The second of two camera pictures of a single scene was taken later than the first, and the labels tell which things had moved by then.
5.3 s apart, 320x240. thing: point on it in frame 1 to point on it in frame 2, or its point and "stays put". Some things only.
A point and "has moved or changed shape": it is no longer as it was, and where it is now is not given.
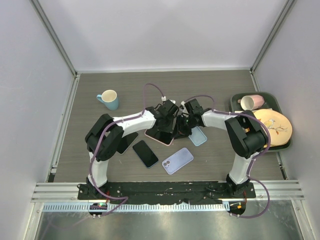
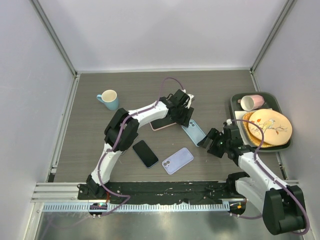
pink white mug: [251, 102] stays put
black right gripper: [181, 131] to [212, 134]
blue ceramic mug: [110, 98] stays put
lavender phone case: [173, 163] stays put
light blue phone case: [197, 136] stays put
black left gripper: [169, 128] to [185, 120]
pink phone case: [164, 137] has moved or changed shape
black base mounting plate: [192, 192] stays put
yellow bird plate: [280, 128] stays put
